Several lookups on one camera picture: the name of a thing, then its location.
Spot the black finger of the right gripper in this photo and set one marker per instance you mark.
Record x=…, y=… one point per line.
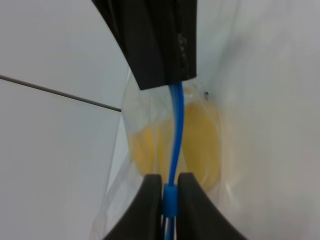
x=158, y=38

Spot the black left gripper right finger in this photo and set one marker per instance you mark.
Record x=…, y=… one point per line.
x=197, y=217

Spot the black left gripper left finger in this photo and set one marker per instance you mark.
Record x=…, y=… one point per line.
x=143, y=219

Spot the yellow pear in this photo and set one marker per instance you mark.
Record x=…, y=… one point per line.
x=151, y=148

